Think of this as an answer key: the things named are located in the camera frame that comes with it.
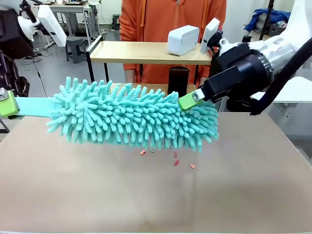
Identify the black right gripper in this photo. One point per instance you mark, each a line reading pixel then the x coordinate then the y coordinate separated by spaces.
pixel 239 73

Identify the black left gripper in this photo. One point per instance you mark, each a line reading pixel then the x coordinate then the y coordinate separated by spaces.
pixel 12 34

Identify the teal microfiber duster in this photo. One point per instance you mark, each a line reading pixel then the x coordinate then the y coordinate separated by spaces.
pixel 122 117

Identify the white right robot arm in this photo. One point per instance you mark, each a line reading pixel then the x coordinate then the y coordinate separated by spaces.
pixel 290 31

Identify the wooden shelf with black legs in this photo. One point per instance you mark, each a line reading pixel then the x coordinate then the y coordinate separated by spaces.
pixel 136 52

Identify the black cylindrical container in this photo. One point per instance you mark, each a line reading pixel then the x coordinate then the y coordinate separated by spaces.
pixel 179 80

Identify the white rounded speaker box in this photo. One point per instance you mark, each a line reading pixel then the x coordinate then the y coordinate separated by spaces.
pixel 182 40

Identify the person in orange hoodie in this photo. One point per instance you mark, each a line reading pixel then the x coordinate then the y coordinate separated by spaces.
pixel 158 19

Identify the grey plastic stool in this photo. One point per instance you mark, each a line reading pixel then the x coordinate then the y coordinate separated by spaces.
pixel 75 48

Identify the white side table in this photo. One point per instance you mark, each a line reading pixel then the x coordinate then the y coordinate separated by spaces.
pixel 295 90

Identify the black tripod pole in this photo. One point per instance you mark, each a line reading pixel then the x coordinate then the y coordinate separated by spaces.
pixel 267 19

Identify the grey background workbench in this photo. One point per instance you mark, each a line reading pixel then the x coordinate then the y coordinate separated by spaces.
pixel 70 9

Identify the blue cloth pile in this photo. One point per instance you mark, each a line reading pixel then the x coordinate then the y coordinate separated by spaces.
pixel 265 17

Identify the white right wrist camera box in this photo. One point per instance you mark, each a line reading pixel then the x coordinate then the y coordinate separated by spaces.
pixel 209 36

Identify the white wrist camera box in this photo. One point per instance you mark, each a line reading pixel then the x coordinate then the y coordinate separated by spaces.
pixel 209 36
pixel 52 24

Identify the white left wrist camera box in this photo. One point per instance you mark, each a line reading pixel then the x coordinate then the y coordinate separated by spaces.
pixel 52 24

